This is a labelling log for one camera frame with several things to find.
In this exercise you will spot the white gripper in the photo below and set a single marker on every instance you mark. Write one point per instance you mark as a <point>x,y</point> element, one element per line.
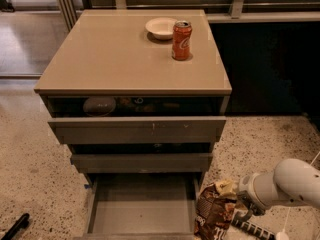
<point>245,188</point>

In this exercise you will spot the brown chip bag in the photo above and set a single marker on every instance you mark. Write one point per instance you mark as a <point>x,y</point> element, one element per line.
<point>214,213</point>

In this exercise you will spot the white bowl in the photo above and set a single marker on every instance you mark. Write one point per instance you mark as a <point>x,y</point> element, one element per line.
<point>161,28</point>

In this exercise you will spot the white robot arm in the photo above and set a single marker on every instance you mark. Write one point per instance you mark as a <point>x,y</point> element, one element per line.
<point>292,183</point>

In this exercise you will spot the grey bottom drawer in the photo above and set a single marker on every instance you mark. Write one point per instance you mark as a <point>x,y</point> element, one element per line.
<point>160,206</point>

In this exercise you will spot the grey drawer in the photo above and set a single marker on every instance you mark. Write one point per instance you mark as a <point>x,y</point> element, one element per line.
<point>186,162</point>
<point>160,206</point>
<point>139,121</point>

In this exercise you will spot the grey drawer cabinet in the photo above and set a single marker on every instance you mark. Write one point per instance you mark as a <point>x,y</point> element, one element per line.
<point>109,53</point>

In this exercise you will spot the grey middle drawer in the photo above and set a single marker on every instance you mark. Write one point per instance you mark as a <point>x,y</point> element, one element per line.
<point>186,162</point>

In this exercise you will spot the dark round object in drawer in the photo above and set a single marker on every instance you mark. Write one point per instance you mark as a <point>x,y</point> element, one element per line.
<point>99,106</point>

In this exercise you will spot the grey top drawer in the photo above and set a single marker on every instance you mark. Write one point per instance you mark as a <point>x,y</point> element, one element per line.
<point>139,121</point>

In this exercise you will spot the black striped cylinder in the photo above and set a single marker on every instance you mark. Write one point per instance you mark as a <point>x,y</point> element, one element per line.
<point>242,222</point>

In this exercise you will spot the orange soda can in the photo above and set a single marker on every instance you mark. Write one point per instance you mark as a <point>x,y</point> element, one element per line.
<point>181,37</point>

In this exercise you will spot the black handle on floor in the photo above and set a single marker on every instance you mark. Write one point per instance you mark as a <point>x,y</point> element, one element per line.
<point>21,223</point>

